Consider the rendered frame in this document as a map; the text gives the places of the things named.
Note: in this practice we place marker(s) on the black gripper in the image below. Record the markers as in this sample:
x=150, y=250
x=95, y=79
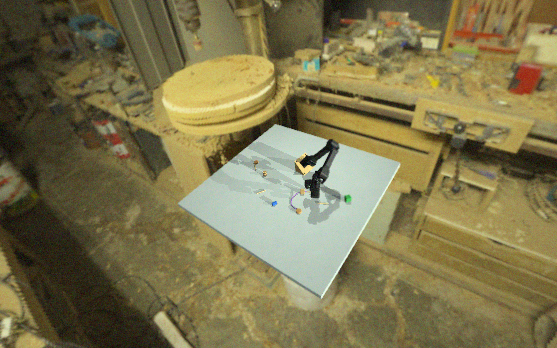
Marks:
x=317, y=194

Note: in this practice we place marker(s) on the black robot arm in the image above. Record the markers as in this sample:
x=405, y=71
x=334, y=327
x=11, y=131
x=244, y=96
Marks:
x=323, y=173

